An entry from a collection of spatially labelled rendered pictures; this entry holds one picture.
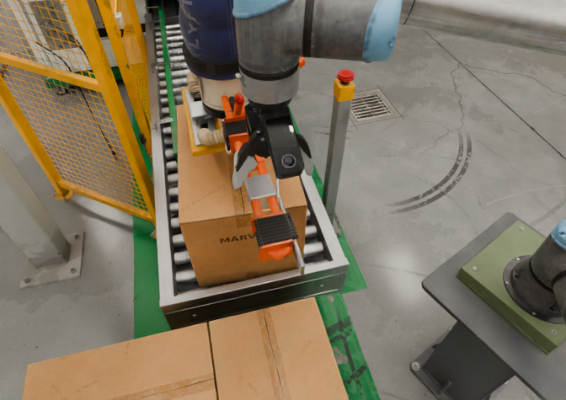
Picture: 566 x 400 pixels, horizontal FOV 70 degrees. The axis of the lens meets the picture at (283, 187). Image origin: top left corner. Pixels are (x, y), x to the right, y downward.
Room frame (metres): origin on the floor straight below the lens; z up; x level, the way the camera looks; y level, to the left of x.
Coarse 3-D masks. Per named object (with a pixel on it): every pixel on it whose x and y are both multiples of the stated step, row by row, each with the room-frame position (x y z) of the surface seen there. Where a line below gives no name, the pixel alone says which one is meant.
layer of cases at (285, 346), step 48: (192, 336) 0.55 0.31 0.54; (240, 336) 0.55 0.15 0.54; (288, 336) 0.55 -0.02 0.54; (48, 384) 0.40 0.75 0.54; (96, 384) 0.40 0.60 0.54; (144, 384) 0.40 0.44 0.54; (192, 384) 0.40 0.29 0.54; (240, 384) 0.40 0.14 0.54; (288, 384) 0.40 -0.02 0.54; (336, 384) 0.40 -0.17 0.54
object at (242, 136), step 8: (224, 120) 0.87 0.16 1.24; (232, 120) 0.87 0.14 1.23; (240, 120) 0.88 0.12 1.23; (224, 128) 0.83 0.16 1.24; (232, 128) 0.84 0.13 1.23; (240, 128) 0.84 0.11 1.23; (224, 136) 0.84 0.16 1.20; (232, 136) 0.80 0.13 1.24; (240, 136) 0.80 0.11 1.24; (232, 144) 0.80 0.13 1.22; (232, 152) 0.79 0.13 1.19
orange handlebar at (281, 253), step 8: (304, 64) 1.20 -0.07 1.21; (224, 96) 1.00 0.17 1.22; (224, 104) 0.96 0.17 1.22; (240, 144) 0.79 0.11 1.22; (256, 168) 0.72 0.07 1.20; (264, 168) 0.70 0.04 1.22; (248, 176) 0.67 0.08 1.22; (256, 200) 0.60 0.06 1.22; (272, 200) 0.60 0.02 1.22; (256, 208) 0.57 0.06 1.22; (272, 208) 0.57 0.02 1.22; (280, 248) 0.47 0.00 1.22; (288, 248) 0.47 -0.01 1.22; (272, 256) 0.45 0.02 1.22; (280, 256) 0.45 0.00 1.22
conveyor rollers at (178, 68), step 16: (160, 32) 2.71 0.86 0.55; (176, 32) 2.72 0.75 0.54; (160, 48) 2.52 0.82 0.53; (176, 48) 2.54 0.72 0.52; (176, 64) 2.29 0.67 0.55; (160, 80) 2.16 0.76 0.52; (176, 80) 2.11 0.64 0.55; (176, 96) 1.95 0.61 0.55; (176, 176) 1.31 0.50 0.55; (176, 192) 1.22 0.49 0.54; (176, 208) 1.12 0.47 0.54; (176, 224) 1.04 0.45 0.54; (176, 240) 0.95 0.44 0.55; (176, 256) 0.87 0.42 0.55; (304, 256) 0.89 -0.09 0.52; (176, 272) 0.80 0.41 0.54; (192, 272) 0.80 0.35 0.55; (208, 288) 0.73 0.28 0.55
